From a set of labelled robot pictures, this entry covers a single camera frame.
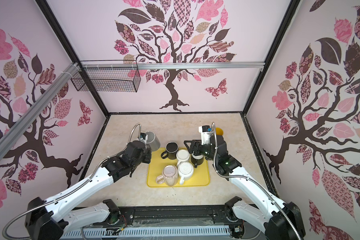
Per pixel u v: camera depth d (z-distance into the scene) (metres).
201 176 0.86
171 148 0.89
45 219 0.38
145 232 0.70
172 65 0.93
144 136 0.69
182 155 0.88
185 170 0.81
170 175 0.76
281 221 0.38
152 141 0.74
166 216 0.75
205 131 0.66
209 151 0.62
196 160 0.87
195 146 0.66
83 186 0.45
